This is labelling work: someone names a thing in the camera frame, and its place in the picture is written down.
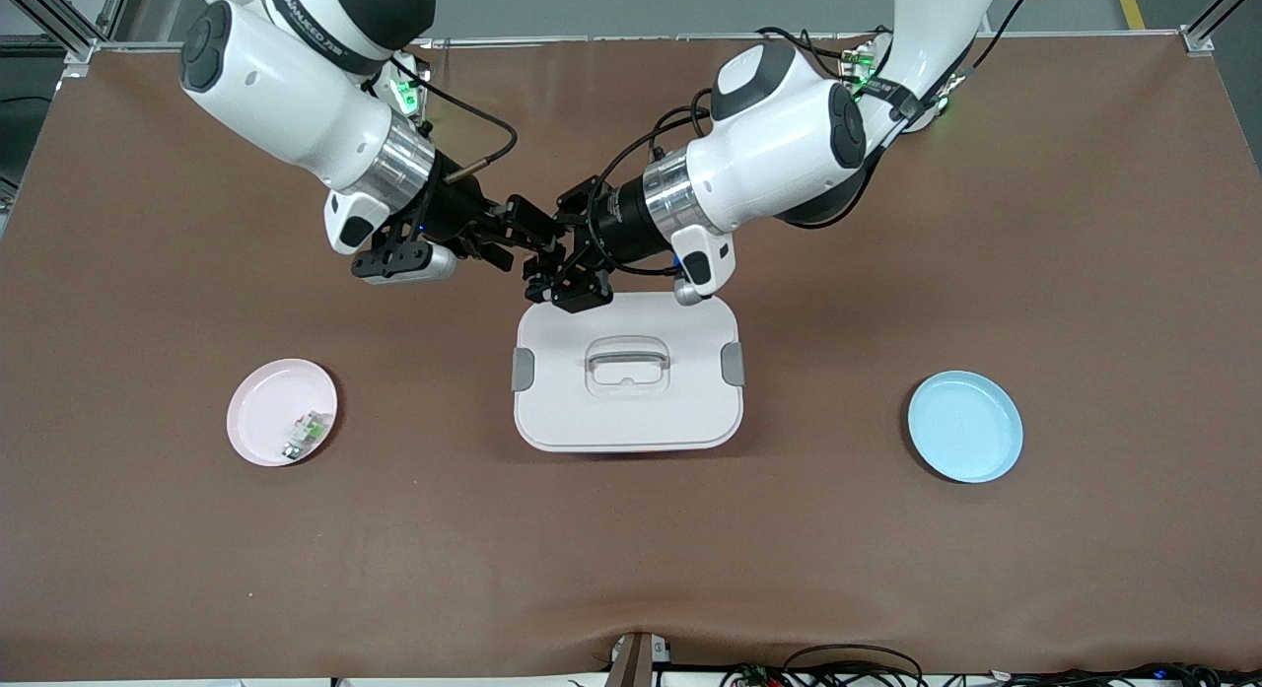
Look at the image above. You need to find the white lidded storage box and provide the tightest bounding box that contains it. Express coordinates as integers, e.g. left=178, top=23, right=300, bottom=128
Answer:
left=512, top=291, right=746, bottom=454

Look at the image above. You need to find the brown table mat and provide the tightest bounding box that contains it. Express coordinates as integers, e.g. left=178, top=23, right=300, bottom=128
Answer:
left=0, top=32, right=1262, bottom=680

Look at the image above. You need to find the pink round plate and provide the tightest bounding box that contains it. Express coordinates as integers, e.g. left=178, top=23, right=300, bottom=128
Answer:
left=226, top=358, right=339, bottom=468

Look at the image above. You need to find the light blue round plate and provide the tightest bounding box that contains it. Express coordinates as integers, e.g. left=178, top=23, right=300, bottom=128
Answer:
left=907, top=370, right=1024, bottom=485

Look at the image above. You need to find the grey box lid handle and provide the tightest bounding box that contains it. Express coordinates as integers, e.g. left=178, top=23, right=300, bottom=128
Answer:
left=586, top=338, right=672, bottom=375

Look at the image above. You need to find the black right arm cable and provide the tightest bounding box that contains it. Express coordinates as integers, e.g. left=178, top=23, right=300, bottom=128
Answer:
left=392, top=59, right=520, bottom=185

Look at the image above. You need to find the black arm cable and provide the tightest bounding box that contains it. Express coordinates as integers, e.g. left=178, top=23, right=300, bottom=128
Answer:
left=587, top=88, right=713, bottom=276
left=392, top=59, right=520, bottom=185

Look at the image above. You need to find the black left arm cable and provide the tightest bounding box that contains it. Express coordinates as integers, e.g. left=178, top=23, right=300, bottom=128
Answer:
left=587, top=88, right=713, bottom=276

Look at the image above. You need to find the metal table edge rail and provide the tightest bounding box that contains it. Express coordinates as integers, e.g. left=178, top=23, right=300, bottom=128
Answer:
left=94, top=34, right=1199, bottom=49

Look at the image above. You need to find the green and white switch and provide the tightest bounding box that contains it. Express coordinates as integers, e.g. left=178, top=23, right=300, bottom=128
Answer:
left=280, top=408, right=331, bottom=463

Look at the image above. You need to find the black left base cable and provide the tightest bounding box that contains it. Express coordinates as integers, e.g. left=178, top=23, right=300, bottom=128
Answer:
left=756, top=25, right=874, bottom=82

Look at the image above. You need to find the metal table edge bracket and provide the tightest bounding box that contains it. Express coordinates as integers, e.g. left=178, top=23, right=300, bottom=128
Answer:
left=604, top=631, right=673, bottom=687

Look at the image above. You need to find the looped black cable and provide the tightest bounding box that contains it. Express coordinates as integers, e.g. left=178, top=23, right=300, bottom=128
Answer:
left=784, top=644, right=925, bottom=687

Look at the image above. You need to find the aluminium frame post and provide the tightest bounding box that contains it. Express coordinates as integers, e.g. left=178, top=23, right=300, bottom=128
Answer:
left=1181, top=0, right=1262, bottom=55
left=0, top=0, right=134, bottom=65

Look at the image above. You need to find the black cable bundle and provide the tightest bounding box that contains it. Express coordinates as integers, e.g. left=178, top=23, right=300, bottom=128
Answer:
left=720, top=661, right=1262, bottom=687

